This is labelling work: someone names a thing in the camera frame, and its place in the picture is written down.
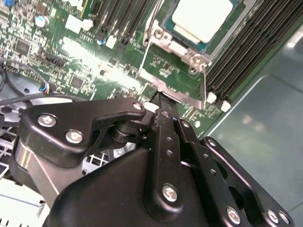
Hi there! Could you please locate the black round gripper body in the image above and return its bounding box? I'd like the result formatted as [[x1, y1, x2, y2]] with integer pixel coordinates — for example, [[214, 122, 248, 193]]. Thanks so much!
[[42, 148, 223, 227]]

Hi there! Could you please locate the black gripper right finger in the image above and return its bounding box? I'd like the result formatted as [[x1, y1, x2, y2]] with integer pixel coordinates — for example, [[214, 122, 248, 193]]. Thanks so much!
[[178, 118, 296, 227]]

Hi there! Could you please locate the thin metal locking lever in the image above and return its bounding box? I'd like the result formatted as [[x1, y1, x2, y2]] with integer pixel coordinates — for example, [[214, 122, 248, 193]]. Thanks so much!
[[143, 0, 166, 47]]

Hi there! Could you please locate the silver square CPU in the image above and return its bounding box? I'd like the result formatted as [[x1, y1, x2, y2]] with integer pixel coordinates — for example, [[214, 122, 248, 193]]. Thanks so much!
[[170, 0, 234, 45]]

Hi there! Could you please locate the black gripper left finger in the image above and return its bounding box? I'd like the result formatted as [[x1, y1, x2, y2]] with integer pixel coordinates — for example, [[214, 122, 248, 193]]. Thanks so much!
[[9, 91, 185, 219]]

